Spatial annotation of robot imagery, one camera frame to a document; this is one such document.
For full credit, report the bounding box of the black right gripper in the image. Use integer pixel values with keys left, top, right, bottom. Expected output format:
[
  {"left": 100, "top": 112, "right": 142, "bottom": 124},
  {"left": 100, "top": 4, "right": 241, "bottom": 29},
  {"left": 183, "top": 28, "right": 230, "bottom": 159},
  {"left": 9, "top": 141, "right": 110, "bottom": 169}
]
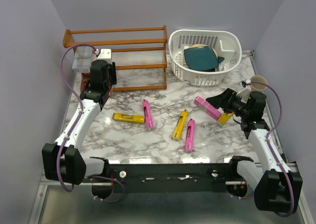
[{"left": 206, "top": 88, "right": 250, "bottom": 118}]

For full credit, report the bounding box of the red 3D toothpaste box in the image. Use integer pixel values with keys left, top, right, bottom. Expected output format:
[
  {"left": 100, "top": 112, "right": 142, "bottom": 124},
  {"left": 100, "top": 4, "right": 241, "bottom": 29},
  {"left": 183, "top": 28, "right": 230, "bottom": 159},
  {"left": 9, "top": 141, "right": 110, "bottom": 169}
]
[
  {"left": 109, "top": 86, "right": 114, "bottom": 96},
  {"left": 80, "top": 73, "right": 91, "bottom": 92}
]

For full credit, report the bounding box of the large pink toothpaste box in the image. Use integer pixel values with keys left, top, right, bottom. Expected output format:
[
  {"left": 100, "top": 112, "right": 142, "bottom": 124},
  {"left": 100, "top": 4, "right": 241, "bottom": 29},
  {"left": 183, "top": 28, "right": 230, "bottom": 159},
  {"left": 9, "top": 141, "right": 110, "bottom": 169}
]
[{"left": 194, "top": 96, "right": 222, "bottom": 120}]

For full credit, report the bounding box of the silver toothpaste box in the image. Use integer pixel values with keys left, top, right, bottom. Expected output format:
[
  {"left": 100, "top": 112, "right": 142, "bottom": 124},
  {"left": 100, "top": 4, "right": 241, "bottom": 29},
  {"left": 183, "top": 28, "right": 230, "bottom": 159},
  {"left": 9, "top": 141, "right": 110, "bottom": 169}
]
[
  {"left": 72, "top": 46, "right": 84, "bottom": 73},
  {"left": 81, "top": 46, "right": 95, "bottom": 73}
]

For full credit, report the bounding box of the yellow toothpaste box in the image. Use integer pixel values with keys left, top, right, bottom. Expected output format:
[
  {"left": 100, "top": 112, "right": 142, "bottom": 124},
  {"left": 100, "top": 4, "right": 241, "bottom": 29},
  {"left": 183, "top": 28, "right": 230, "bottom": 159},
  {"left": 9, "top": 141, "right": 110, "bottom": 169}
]
[
  {"left": 172, "top": 109, "right": 188, "bottom": 141},
  {"left": 217, "top": 113, "right": 233, "bottom": 126},
  {"left": 112, "top": 113, "right": 145, "bottom": 124}
]

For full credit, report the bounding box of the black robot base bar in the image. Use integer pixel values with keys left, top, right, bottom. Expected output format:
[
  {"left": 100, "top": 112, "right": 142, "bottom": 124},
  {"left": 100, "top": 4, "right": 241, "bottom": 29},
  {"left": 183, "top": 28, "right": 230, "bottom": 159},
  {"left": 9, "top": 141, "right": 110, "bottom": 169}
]
[{"left": 83, "top": 163, "right": 250, "bottom": 200}]

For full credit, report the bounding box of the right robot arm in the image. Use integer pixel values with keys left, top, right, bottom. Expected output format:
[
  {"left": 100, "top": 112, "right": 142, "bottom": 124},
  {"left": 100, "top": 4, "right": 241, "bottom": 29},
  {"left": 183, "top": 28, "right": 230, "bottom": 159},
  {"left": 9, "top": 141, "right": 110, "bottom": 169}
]
[{"left": 206, "top": 89, "right": 303, "bottom": 217}]

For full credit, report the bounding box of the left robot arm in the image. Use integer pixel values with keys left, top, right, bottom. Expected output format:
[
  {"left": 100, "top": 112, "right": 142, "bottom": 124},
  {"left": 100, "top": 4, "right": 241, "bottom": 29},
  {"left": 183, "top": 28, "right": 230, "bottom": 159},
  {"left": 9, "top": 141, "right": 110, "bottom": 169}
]
[{"left": 42, "top": 59, "right": 117, "bottom": 185}]

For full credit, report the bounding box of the orange wooden three-tier shelf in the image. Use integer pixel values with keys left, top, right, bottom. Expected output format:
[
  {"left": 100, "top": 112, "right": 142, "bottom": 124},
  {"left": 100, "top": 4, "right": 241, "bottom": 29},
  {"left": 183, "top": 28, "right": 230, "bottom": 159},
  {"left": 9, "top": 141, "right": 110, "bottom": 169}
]
[{"left": 63, "top": 25, "right": 167, "bottom": 91}]

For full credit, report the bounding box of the beige ceramic mug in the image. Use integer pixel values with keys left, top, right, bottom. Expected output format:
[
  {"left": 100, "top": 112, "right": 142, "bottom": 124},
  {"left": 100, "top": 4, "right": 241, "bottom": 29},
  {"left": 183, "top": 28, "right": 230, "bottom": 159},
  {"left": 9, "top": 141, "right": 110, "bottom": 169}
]
[{"left": 250, "top": 75, "right": 268, "bottom": 92}]

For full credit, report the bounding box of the teal square plate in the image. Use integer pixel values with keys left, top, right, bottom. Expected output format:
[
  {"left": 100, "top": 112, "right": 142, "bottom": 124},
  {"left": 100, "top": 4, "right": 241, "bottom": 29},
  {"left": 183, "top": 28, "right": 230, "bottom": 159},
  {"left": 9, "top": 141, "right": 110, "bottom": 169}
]
[{"left": 184, "top": 47, "right": 219, "bottom": 72}]

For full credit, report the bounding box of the white plastic basket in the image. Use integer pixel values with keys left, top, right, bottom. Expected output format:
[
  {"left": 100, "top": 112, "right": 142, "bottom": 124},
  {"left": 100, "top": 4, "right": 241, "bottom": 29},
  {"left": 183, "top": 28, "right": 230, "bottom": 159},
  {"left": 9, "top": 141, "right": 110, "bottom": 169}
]
[{"left": 168, "top": 30, "right": 242, "bottom": 87}]

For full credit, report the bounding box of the beige round plate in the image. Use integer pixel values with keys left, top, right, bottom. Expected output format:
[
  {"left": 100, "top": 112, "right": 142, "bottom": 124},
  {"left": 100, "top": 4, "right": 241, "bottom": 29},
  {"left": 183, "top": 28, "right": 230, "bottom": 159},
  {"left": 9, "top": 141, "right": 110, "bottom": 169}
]
[{"left": 188, "top": 44, "right": 218, "bottom": 58}]

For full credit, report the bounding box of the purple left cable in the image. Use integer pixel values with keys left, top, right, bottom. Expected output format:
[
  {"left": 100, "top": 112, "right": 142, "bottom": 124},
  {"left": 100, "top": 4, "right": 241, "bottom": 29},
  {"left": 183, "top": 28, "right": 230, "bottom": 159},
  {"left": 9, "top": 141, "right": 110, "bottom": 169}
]
[{"left": 56, "top": 44, "right": 125, "bottom": 203}]

